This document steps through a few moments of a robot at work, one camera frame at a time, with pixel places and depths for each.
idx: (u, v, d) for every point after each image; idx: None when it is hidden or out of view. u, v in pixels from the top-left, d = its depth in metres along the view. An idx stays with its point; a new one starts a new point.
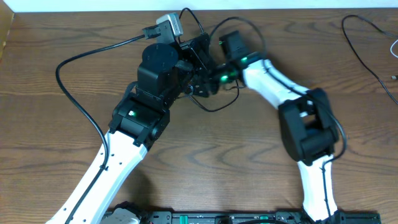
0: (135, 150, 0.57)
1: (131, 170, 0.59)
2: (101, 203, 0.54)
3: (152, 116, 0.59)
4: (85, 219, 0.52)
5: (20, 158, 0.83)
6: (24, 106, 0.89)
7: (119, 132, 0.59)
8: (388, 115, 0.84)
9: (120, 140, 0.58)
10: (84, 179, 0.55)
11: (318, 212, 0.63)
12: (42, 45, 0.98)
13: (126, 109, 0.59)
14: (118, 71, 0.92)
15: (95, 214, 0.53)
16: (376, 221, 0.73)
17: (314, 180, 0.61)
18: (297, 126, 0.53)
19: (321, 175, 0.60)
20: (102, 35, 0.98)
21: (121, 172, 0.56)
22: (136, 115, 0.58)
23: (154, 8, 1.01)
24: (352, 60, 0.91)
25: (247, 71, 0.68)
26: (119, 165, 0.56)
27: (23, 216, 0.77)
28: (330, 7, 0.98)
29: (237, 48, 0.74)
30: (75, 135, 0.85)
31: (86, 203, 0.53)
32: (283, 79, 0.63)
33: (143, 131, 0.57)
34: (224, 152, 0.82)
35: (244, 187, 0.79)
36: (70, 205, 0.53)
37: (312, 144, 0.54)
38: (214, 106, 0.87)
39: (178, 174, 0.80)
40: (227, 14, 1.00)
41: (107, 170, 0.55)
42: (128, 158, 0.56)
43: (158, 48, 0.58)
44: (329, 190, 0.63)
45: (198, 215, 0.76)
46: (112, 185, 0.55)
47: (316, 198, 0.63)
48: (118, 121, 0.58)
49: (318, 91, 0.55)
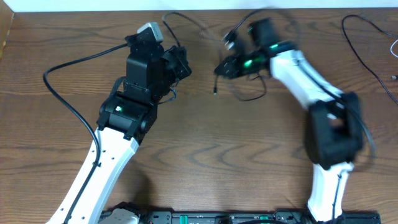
0: (126, 144, 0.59)
1: (124, 165, 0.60)
2: (98, 200, 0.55)
3: (139, 109, 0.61)
4: (84, 217, 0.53)
5: (20, 158, 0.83)
6: (24, 106, 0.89)
7: (108, 128, 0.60)
8: (388, 115, 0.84)
9: (111, 137, 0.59)
10: (78, 177, 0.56)
11: (323, 213, 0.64)
12: (42, 44, 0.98)
13: (112, 105, 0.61)
14: (118, 71, 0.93)
15: (93, 210, 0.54)
16: (376, 221, 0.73)
17: (327, 183, 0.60)
18: (324, 129, 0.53)
19: (336, 182, 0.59)
20: (102, 35, 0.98)
21: (114, 167, 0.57)
22: (123, 111, 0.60)
23: (154, 8, 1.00)
24: (352, 60, 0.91)
25: (276, 59, 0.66)
26: (112, 160, 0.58)
27: (23, 215, 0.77)
28: (330, 7, 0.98)
29: (267, 34, 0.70)
30: (75, 135, 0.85)
31: (83, 201, 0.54)
32: (316, 76, 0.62)
33: (132, 124, 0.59)
34: (224, 152, 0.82)
35: (244, 187, 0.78)
36: (67, 205, 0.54)
37: (336, 148, 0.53)
38: (213, 106, 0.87)
39: (178, 174, 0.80)
40: (227, 13, 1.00)
41: (100, 167, 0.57)
42: (120, 152, 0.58)
43: (144, 43, 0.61)
44: (340, 198, 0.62)
45: (198, 215, 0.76)
46: (107, 180, 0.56)
47: (324, 201, 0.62)
48: (106, 117, 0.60)
49: (349, 95, 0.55)
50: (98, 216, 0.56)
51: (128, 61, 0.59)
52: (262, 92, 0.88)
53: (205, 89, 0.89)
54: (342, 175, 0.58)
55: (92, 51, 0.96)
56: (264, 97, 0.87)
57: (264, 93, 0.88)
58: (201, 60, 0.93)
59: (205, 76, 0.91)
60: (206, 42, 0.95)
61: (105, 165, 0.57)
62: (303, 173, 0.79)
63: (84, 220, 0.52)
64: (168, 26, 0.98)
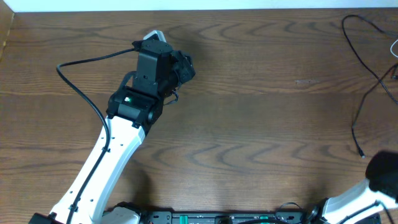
0: (134, 131, 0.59)
1: (132, 152, 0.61)
2: (106, 184, 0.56)
3: (147, 101, 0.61)
4: (92, 200, 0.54)
5: (20, 158, 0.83)
6: (24, 106, 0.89)
7: (117, 117, 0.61)
8: (387, 114, 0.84)
9: (120, 124, 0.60)
10: (88, 162, 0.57)
11: (334, 218, 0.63)
12: (41, 45, 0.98)
13: (122, 96, 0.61)
14: (118, 71, 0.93)
15: (101, 193, 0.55)
16: (376, 221, 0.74)
17: (359, 202, 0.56)
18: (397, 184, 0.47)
19: (368, 205, 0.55)
20: (102, 35, 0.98)
21: (123, 153, 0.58)
22: (132, 101, 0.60)
23: (154, 8, 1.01)
24: (352, 60, 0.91)
25: None
26: (120, 147, 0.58)
27: (23, 215, 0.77)
28: (330, 7, 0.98)
29: None
30: (75, 135, 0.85)
31: (92, 184, 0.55)
32: None
33: (140, 115, 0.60)
34: (224, 152, 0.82)
35: (244, 188, 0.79)
36: (76, 188, 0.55)
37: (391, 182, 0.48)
38: (213, 106, 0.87)
39: (178, 174, 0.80)
40: (227, 13, 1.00)
41: (109, 152, 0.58)
42: (129, 139, 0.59)
43: (155, 41, 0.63)
44: (360, 215, 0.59)
45: (198, 215, 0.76)
46: (115, 166, 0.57)
47: (343, 211, 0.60)
48: (115, 107, 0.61)
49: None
50: (105, 201, 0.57)
51: (140, 56, 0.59)
52: (263, 92, 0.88)
53: (205, 89, 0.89)
54: (379, 204, 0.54)
55: (92, 52, 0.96)
56: (265, 97, 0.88)
57: (264, 93, 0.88)
58: (201, 60, 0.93)
59: (205, 76, 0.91)
60: (206, 42, 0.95)
61: (114, 150, 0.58)
62: (303, 173, 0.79)
63: (93, 202, 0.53)
64: (168, 27, 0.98)
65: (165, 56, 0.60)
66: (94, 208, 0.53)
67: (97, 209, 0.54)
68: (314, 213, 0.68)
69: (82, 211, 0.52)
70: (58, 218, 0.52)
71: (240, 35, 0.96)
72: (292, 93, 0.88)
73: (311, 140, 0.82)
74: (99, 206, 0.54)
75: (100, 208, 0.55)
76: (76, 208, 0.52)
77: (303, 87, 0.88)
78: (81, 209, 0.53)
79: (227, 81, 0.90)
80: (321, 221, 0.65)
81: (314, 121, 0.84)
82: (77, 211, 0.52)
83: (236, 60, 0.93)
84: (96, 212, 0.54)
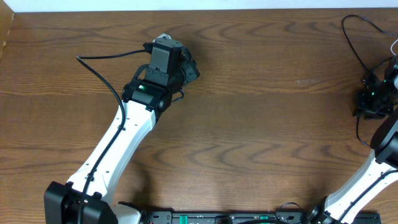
0: (147, 114, 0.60)
1: (143, 134, 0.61)
2: (120, 160, 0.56)
3: (158, 89, 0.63)
4: (108, 171, 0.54)
5: (20, 158, 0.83)
6: (24, 105, 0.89)
7: (132, 101, 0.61)
8: None
9: (135, 106, 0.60)
10: (104, 140, 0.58)
11: (337, 210, 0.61)
12: (42, 44, 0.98)
13: (135, 84, 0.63)
14: (118, 71, 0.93)
15: (117, 167, 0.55)
16: (376, 221, 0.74)
17: (365, 180, 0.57)
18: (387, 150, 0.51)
19: (374, 180, 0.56)
20: (102, 35, 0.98)
21: (137, 132, 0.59)
22: (145, 89, 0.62)
23: (154, 9, 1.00)
24: (352, 60, 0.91)
25: None
26: (135, 127, 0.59)
27: (24, 215, 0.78)
28: (331, 7, 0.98)
29: None
30: (75, 135, 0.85)
31: (108, 158, 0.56)
32: None
33: (152, 101, 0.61)
34: (225, 152, 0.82)
35: (244, 187, 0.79)
36: (92, 161, 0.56)
37: (385, 153, 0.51)
38: (213, 106, 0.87)
39: (180, 173, 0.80)
40: (227, 13, 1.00)
41: (125, 130, 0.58)
42: (142, 120, 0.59)
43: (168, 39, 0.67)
44: (364, 200, 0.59)
45: (198, 215, 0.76)
46: (129, 145, 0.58)
47: (349, 195, 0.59)
48: (130, 94, 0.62)
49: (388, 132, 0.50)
50: (118, 177, 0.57)
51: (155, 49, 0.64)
52: (263, 92, 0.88)
53: (205, 89, 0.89)
54: (386, 177, 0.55)
55: (92, 52, 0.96)
56: (265, 96, 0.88)
57: (264, 93, 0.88)
58: (201, 60, 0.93)
59: (205, 76, 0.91)
60: (206, 42, 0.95)
61: (129, 130, 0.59)
62: (303, 173, 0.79)
63: (109, 173, 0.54)
64: (168, 27, 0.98)
65: (176, 50, 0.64)
66: (109, 178, 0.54)
67: (112, 180, 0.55)
68: (314, 213, 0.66)
69: (97, 182, 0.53)
70: (74, 186, 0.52)
71: (240, 35, 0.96)
72: (293, 94, 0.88)
73: (311, 140, 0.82)
74: (113, 179, 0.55)
75: (114, 182, 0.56)
76: (92, 178, 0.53)
77: (303, 87, 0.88)
78: (96, 180, 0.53)
79: (227, 81, 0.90)
80: (324, 216, 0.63)
81: (314, 121, 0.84)
82: (93, 181, 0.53)
83: (236, 60, 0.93)
84: (111, 183, 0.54)
